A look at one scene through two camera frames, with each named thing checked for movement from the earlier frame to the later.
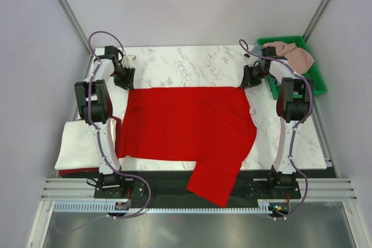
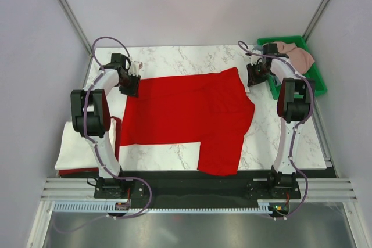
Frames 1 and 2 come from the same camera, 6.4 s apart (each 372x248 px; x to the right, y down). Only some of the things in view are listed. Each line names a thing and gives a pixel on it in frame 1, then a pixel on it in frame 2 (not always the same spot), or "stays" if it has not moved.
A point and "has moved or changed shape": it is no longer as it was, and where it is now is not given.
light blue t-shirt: x=257 y=49 stays
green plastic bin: x=314 y=72 stays
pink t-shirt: x=299 y=59 stays
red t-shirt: x=212 y=126 has moved or changed shape
